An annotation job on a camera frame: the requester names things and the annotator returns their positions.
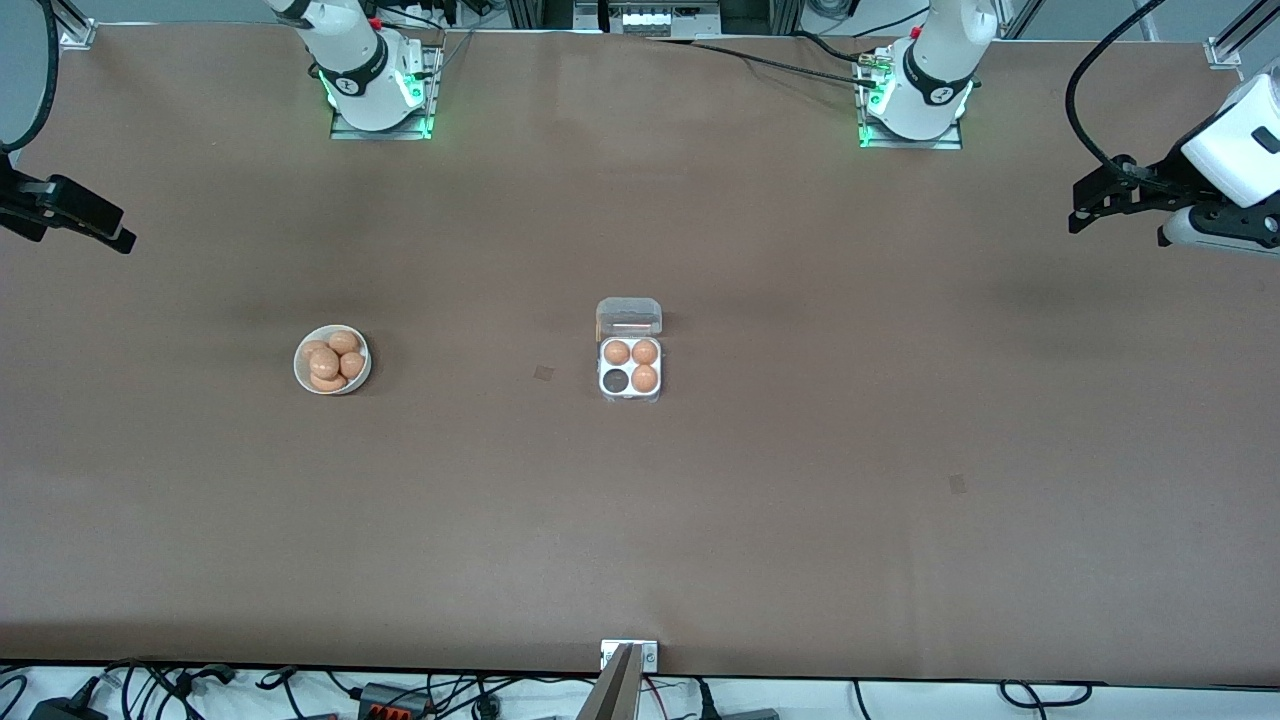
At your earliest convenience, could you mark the clear plastic egg box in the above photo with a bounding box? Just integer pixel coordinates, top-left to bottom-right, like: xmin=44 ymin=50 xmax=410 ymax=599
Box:
xmin=596 ymin=297 xmax=664 ymax=404

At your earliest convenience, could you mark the black box with orange connectors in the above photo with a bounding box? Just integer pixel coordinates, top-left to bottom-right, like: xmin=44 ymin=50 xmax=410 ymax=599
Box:
xmin=357 ymin=683 xmax=434 ymax=720

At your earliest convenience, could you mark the white ceramic bowl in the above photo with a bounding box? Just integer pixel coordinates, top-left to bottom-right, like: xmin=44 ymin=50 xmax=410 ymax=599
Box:
xmin=293 ymin=325 xmax=373 ymax=396

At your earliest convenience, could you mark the black power adapter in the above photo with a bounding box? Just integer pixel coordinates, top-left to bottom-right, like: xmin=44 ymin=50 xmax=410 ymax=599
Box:
xmin=28 ymin=695 xmax=108 ymax=720

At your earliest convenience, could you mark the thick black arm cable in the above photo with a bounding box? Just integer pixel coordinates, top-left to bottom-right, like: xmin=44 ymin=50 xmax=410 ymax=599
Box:
xmin=1064 ymin=0 xmax=1167 ymax=179
xmin=0 ymin=0 xmax=61 ymax=154

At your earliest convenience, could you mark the black cable across table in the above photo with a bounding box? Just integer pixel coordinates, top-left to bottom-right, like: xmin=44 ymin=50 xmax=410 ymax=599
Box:
xmin=645 ymin=36 xmax=883 ymax=89

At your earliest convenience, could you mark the black cable bundle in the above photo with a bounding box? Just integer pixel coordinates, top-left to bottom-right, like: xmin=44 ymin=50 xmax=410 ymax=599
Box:
xmin=100 ymin=660 xmax=237 ymax=703

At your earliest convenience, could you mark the black looped cable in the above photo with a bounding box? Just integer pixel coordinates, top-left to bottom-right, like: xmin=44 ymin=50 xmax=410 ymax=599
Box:
xmin=1000 ymin=680 xmax=1093 ymax=708

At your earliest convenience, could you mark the silver camera mount bracket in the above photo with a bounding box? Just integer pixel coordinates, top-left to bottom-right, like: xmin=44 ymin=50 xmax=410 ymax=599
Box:
xmin=600 ymin=640 xmax=660 ymax=673

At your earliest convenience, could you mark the grey camera mount beam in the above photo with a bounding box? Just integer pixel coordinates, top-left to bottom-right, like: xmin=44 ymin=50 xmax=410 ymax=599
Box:
xmin=577 ymin=645 xmax=642 ymax=720

